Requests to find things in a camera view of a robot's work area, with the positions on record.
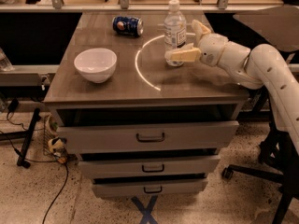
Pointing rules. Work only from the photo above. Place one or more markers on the clear bottle at left edge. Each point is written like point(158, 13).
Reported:
point(5, 64)

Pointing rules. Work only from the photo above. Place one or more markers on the grey drawer cabinet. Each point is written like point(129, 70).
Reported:
point(143, 90)

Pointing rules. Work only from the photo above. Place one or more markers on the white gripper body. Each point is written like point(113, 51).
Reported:
point(213, 49)

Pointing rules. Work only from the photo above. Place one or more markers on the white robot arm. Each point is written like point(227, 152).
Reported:
point(262, 66)

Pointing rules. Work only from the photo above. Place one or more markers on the bottom grey drawer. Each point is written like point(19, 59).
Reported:
point(149, 188)

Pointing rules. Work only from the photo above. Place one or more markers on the black stand leg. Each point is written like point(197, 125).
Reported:
point(22, 156)

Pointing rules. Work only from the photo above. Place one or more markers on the top grey drawer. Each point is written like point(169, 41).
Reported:
point(148, 137)

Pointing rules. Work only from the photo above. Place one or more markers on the blue soda can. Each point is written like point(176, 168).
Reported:
point(124, 25)

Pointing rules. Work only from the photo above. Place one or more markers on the white ceramic bowl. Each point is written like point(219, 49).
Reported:
point(96, 65)

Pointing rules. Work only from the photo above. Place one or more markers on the grey drawer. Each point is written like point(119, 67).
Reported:
point(149, 188)
point(148, 167)
point(148, 137)

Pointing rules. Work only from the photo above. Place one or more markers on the wire basket with items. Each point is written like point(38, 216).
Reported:
point(53, 142)

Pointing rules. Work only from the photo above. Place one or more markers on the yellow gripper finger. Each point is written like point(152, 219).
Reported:
point(202, 32)
point(187, 53)

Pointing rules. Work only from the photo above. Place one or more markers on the clear plastic water bottle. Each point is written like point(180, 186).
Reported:
point(174, 27)

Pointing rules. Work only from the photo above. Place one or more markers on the middle grey drawer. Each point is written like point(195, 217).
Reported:
point(148, 167)

